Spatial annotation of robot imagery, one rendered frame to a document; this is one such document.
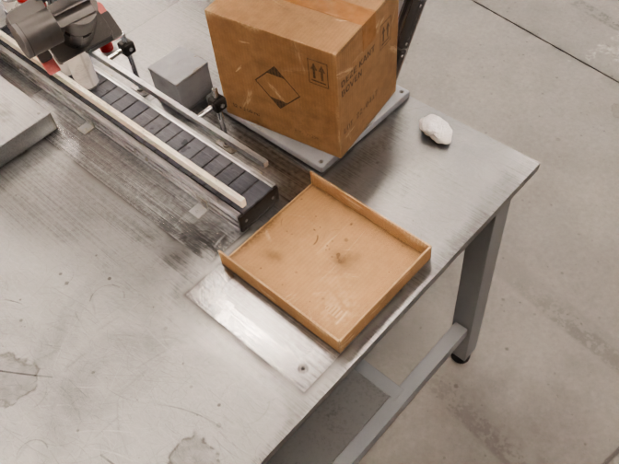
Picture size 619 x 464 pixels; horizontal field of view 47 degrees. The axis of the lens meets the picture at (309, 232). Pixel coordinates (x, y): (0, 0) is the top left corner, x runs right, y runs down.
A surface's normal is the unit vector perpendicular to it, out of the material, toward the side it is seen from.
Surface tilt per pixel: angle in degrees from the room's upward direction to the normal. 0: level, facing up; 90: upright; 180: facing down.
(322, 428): 0
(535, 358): 0
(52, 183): 0
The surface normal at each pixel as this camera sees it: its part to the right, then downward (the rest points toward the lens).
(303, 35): -0.07, -0.61
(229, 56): -0.54, 0.69
